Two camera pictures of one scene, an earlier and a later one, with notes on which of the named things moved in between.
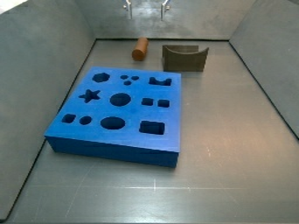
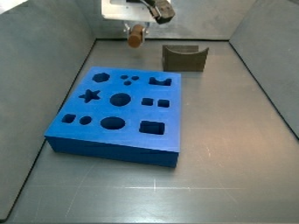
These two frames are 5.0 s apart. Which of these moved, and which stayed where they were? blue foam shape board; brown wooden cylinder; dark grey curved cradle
Moved: brown wooden cylinder
Stayed: blue foam shape board; dark grey curved cradle
